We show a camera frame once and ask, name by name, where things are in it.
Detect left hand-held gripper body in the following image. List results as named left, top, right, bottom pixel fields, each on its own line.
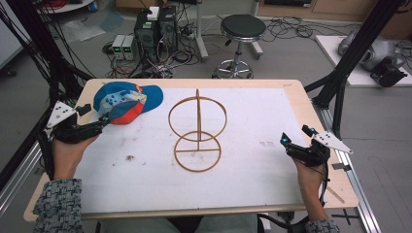
left=43, top=100, right=105, bottom=145

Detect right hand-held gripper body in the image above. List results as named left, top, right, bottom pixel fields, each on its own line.
left=286, top=130, right=354, bottom=168

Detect blue and orange cap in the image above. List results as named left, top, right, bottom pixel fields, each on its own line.
left=92, top=81, right=164, bottom=126

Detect person's right hand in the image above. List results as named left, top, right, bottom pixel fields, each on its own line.
left=292, top=158, right=326, bottom=197

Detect person's left hand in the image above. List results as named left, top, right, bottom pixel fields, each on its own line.
left=51, top=135, right=100, bottom=170

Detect thin wooden strip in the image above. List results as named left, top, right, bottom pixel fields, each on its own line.
left=325, top=185, right=346, bottom=205

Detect white table mat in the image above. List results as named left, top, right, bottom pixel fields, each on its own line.
left=75, top=86, right=309, bottom=216

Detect grey power supply unit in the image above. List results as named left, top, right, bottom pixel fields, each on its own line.
left=111, top=34, right=126, bottom=61
left=122, top=34, right=139, bottom=62

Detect white floor platform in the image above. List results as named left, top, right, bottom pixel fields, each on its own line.
left=315, top=33, right=412, bottom=88

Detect clear plastic sheet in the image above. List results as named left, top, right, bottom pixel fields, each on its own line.
left=60, top=11, right=126, bottom=44

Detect black computer tower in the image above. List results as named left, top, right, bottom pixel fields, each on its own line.
left=157, top=6, right=179, bottom=53
left=133, top=9, right=160, bottom=63

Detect grey desk leg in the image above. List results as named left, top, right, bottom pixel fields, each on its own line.
left=248, top=0, right=265, bottom=60
left=193, top=0, right=210, bottom=63

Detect black device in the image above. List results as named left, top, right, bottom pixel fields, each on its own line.
left=369, top=57, right=409, bottom=88

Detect white round table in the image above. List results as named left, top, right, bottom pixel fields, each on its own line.
left=36, top=0, right=95, bottom=15

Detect grey machine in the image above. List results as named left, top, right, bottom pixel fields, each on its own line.
left=337, top=29, right=406, bottom=73

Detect person's legs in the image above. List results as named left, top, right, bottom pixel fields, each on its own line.
left=96, top=213, right=260, bottom=233

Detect white box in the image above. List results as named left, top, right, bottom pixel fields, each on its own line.
left=147, top=6, right=160, bottom=21

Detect black round stool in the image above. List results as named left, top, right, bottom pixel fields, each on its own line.
left=212, top=14, right=267, bottom=80

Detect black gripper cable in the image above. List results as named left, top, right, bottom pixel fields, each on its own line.
left=318, top=150, right=332, bottom=208

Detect aluminium rail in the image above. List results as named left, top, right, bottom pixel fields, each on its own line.
left=311, top=99, right=384, bottom=233
left=0, top=141, right=44, bottom=218

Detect black metal frame stand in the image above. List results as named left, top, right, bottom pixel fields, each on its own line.
left=304, top=0, right=406, bottom=141
left=0, top=0, right=95, bottom=183

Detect tangle of cables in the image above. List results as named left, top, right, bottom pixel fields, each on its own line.
left=102, top=41, right=202, bottom=80

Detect wooden ring hat stand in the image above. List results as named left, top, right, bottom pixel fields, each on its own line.
left=167, top=87, right=228, bottom=174

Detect black floor cables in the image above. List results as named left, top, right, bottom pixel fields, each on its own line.
left=261, top=15, right=355, bottom=44

